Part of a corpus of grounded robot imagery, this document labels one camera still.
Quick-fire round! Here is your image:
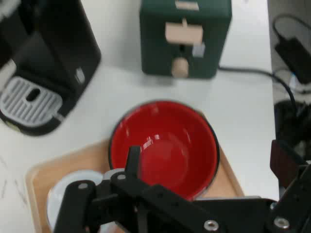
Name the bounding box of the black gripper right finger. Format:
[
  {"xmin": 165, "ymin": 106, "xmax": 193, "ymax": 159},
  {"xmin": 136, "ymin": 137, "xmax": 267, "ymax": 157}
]
[{"xmin": 264, "ymin": 139, "xmax": 311, "ymax": 233}]

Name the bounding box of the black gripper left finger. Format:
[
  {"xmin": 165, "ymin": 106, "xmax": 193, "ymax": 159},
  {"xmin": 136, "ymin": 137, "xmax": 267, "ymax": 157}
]
[{"xmin": 53, "ymin": 145, "xmax": 226, "ymax": 233}]

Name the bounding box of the dark green two-slot toaster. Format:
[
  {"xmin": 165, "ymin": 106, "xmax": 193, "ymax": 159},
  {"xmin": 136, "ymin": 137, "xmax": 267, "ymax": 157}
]
[{"xmin": 139, "ymin": 0, "xmax": 233, "ymax": 80}]

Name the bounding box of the light wooden serving tray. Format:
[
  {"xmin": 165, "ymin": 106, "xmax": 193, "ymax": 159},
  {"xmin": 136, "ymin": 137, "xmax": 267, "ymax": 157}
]
[{"xmin": 24, "ymin": 138, "xmax": 245, "ymax": 233}]

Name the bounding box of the white enamel mug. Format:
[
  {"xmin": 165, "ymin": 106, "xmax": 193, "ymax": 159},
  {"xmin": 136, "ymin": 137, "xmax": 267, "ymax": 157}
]
[{"xmin": 46, "ymin": 168, "xmax": 127, "ymax": 233}]

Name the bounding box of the red bowl with black rim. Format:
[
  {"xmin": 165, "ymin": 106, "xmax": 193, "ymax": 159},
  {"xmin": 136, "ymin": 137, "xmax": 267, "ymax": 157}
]
[{"xmin": 108, "ymin": 99, "xmax": 221, "ymax": 201}]

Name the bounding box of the black power adapter brick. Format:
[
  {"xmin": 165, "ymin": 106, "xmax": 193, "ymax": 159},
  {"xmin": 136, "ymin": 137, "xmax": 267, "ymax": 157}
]
[{"xmin": 274, "ymin": 36, "xmax": 311, "ymax": 84}]

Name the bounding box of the black capsule coffee machine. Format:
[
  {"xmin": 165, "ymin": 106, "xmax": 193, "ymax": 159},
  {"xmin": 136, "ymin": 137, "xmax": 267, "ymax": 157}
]
[{"xmin": 0, "ymin": 0, "xmax": 102, "ymax": 136}]

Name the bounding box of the black toaster power cable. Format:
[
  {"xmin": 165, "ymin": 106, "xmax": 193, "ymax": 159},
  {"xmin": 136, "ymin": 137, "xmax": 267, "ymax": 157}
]
[{"xmin": 218, "ymin": 65, "xmax": 297, "ymax": 107}]

